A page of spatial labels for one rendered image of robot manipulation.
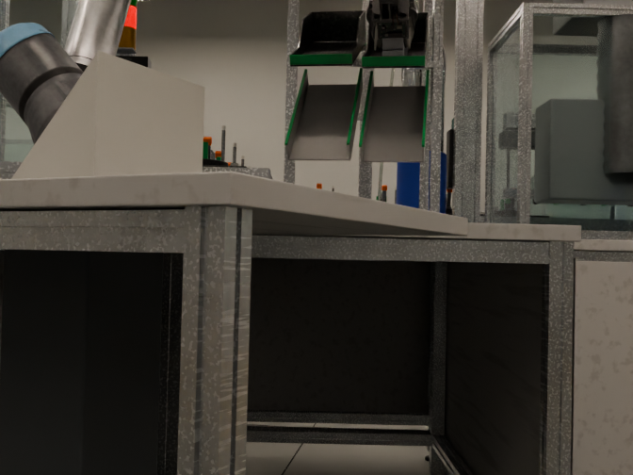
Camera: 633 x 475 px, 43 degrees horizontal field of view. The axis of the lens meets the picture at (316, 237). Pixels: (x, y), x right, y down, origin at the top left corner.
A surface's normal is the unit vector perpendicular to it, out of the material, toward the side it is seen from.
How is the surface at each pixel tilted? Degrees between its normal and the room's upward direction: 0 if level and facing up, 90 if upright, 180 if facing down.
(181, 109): 90
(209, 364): 90
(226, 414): 90
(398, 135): 45
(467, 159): 90
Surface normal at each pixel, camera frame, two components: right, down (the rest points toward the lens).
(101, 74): 0.88, 0.01
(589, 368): 0.01, -0.03
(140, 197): -0.46, -0.04
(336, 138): -0.10, -0.73
